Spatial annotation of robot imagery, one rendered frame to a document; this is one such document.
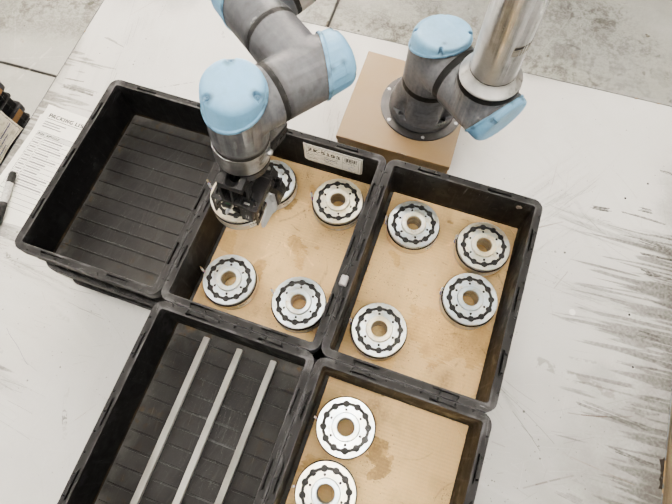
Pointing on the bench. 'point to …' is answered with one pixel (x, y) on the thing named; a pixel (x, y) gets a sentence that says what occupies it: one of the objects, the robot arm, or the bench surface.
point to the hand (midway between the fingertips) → (258, 201)
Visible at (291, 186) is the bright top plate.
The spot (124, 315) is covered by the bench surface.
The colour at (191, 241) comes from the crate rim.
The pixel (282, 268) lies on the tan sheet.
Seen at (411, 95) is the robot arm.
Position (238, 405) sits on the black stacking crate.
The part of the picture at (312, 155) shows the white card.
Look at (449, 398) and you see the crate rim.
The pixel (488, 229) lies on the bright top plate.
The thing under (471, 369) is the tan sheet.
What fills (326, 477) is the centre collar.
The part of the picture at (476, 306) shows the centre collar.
